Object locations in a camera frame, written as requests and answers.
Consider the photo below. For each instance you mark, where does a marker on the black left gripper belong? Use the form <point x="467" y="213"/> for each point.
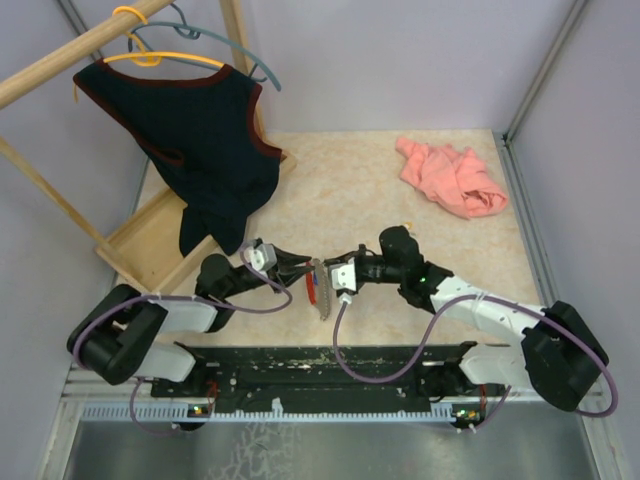
<point x="286" y="270"/>

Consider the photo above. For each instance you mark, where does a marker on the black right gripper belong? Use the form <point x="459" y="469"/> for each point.
<point x="356" y="255"/>

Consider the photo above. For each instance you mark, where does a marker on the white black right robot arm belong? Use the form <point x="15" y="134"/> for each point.
<point x="550" y="350"/>

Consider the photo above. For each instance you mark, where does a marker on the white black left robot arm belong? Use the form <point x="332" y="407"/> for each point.
<point x="117" y="339"/>

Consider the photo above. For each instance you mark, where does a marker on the pink crumpled cloth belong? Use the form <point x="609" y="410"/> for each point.
<point x="458" y="181"/>

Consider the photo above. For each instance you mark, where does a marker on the wooden clothes rack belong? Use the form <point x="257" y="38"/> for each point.
<point x="90" y="159"/>

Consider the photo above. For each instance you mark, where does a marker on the dark navy vest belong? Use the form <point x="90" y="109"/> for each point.
<point x="201" y="137"/>

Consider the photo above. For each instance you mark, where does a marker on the grey-blue clothes hanger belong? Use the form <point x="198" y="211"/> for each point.
<point x="215" y="29"/>

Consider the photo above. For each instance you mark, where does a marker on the yellow clothes hanger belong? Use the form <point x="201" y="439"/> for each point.
<point x="144" y="57"/>

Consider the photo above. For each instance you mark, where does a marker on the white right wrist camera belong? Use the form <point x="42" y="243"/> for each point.
<point x="344" y="281"/>

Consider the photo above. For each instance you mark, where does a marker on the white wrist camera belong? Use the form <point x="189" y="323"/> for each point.
<point x="344" y="281"/>
<point x="260" y="256"/>

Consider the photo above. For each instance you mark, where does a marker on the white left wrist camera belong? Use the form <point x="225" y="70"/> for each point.
<point x="260" y="256"/>

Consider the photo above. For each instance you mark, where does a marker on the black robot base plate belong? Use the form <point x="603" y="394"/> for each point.
<point x="307" y="382"/>

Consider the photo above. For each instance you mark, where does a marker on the aluminium frame rail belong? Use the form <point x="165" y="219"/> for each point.
<point x="87" y="396"/>

